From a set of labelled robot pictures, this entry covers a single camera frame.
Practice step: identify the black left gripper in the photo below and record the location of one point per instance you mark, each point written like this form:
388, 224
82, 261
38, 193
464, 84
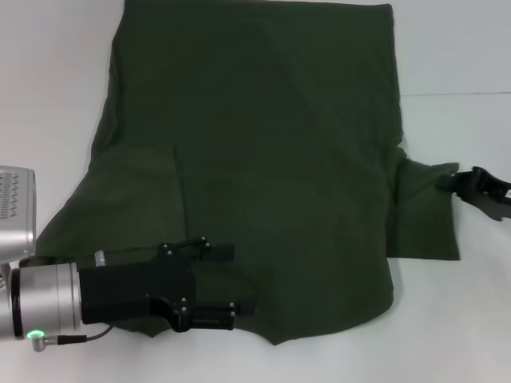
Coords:
135, 291

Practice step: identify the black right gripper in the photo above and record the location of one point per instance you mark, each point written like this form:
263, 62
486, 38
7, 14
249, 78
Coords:
491, 195

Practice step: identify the dark green shirt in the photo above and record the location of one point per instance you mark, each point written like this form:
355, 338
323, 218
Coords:
259, 119

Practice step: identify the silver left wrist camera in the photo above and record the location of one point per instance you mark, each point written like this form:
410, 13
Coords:
16, 215

